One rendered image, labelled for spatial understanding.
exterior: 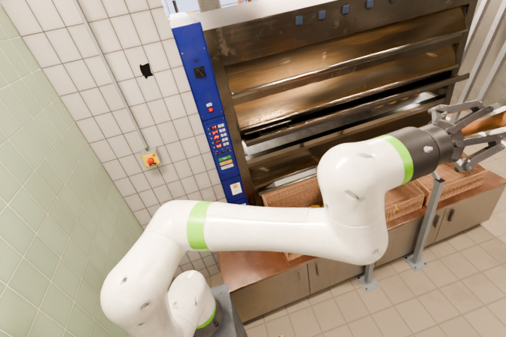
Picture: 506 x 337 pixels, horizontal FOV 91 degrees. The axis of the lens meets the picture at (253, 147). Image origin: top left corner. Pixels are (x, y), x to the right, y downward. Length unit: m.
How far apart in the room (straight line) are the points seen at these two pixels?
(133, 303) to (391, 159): 0.52
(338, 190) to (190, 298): 0.70
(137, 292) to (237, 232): 0.21
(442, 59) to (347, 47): 0.88
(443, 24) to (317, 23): 1.01
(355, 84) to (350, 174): 1.64
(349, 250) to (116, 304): 0.43
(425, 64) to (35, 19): 2.45
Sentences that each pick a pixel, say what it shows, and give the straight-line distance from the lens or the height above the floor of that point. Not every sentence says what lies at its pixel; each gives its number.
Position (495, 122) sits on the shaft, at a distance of 0.69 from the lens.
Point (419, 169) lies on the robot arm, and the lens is 0.49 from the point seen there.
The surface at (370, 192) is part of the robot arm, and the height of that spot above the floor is 1.96.
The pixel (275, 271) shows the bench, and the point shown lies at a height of 0.58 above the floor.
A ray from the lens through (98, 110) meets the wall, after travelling 1.68.
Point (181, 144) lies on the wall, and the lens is 1.72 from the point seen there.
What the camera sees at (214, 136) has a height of 1.47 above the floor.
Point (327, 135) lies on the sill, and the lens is 2.06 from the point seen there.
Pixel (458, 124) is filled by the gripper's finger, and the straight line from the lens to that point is 0.59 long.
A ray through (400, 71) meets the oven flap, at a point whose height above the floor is 1.53.
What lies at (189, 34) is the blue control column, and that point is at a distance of 1.50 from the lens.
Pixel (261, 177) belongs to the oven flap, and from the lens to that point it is 2.00.
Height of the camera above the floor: 2.26
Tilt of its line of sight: 32 degrees down
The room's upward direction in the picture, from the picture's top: 12 degrees counter-clockwise
